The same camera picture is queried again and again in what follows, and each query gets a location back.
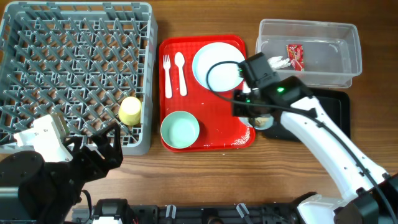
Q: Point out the clear plastic waste bin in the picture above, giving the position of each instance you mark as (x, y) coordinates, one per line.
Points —
(331, 51)

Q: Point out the green bowl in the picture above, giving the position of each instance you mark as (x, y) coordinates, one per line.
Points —
(179, 129)

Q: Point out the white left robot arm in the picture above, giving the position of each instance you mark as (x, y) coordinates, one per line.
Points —
(36, 191)

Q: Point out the light blue plate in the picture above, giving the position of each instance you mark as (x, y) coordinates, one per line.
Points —
(224, 77)

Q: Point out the white plastic spoon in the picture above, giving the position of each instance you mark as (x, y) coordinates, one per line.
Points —
(180, 62)

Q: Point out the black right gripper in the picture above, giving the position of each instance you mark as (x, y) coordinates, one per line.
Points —
(237, 111)

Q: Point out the light blue bowl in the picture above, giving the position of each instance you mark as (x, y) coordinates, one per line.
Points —
(269, 124)

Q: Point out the black waste tray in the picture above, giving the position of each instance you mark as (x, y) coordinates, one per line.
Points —
(335, 103)

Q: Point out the white plastic fork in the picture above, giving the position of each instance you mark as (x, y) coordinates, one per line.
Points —
(168, 85)

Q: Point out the food scraps and rice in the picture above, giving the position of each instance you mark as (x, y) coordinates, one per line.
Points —
(260, 121)

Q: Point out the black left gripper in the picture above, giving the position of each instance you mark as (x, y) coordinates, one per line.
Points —
(97, 168)

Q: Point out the grey dishwasher rack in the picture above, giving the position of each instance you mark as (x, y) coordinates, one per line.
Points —
(80, 60)

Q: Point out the red snack wrapper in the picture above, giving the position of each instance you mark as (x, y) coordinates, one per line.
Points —
(295, 55)

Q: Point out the red serving tray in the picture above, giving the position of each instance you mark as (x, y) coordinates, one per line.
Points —
(218, 128)

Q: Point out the yellow plastic cup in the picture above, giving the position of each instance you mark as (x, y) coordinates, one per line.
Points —
(130, 111)

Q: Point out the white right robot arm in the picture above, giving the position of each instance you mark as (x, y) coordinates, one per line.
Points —
(368, 192)

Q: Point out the white napkin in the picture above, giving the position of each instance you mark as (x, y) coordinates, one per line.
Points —
(278, 62)

